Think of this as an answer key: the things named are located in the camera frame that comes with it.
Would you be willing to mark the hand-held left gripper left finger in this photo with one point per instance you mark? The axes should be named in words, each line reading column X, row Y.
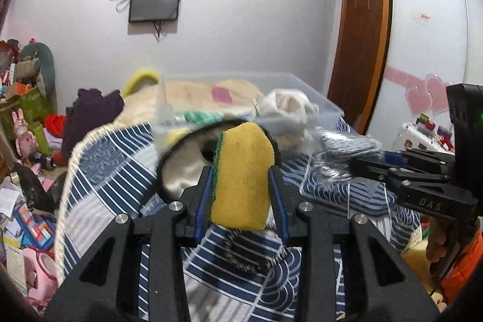
column 206, row 193

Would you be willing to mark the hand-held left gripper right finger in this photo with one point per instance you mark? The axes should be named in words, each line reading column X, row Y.
column 274, row 193

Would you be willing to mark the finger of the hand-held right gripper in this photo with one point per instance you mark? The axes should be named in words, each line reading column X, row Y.
column 392, row 159
column 422, row 193

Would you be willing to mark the yellow and green sponge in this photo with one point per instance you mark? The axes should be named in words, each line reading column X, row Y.
column 241, row 175

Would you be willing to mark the clear plastic bag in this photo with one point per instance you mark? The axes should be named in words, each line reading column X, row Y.
column 351, row 148

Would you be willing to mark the clear plastic storage box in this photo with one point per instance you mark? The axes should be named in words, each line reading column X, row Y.
column 302, row 95

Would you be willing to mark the person's right hand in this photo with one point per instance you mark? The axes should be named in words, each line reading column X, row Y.
column 436, row 242

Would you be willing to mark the black-rimmed cream cloth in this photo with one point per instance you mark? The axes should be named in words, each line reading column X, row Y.
column 177, row 175

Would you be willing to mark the white case with stickers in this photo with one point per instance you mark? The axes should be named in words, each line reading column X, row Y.
column 422, row 135

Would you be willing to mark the grey patterned sock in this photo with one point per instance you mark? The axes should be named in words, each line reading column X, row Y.
column 245, row 250

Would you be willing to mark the green cloth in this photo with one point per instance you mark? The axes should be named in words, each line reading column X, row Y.
column 203, row 116

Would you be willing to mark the white cloth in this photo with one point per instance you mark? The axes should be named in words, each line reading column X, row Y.
column 290, row 107

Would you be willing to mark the blue striped blanket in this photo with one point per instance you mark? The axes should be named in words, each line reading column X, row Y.
column 113, row 171

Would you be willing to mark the beige plush blanket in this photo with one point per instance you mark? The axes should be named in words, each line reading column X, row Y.
column 188, row 93

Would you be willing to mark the wooden wardrobe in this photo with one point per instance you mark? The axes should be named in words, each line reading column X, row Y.
column 358, row 43

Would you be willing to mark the white sliding door pink hearts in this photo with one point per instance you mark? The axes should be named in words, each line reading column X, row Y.
column 426, row 24

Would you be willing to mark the yellow-rimmed slipper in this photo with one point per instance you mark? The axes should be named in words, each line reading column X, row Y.
column 140, row 78

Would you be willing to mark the purple cloth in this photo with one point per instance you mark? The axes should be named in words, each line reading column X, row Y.
column 90, row 118

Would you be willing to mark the red cloth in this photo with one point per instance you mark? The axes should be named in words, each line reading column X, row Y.
column 56, row 124

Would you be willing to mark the black cloth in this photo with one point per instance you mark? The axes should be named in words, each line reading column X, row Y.
column 34, row 190

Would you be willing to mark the colourful flat box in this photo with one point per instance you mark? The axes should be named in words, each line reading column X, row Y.
column 36, row 227

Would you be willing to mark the pink bag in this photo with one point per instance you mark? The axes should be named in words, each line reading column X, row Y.
column 41, row 269

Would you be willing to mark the pink rabbit toy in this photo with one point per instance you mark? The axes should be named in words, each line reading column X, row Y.
column 22, row 131

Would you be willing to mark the grey plush toy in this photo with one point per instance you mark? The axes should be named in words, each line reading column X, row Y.
column 36, row 65

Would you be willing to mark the small black wall monitor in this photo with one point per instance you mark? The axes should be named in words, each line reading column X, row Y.
column 154, row 3

